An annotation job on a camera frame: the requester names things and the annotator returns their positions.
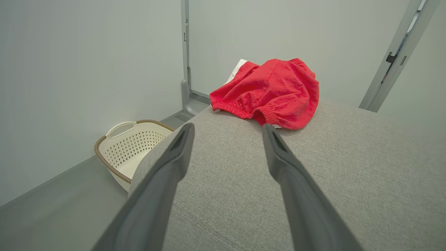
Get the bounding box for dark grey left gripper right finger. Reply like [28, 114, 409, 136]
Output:
[262, 124, 363, 251]

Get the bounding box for grey slanted door frame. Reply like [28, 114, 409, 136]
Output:
[359, 0, 441, 113]

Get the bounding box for grey fabric sofa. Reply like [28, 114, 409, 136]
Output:
[127, 98, 446, 251]

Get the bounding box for red and white t-shirt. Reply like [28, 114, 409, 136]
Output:
[224, 59, 260, 85]

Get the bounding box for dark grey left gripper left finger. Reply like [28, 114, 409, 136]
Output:
[91, 123, 195, 251]

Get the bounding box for red shorts with white stripe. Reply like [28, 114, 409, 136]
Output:
[209, 58, 320, 130]

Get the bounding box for cream perforated laundry basket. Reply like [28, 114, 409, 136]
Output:
[94, 120, 175, 193]

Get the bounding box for grey vertical frame post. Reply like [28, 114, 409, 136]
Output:
[180, 0, 210, 116]

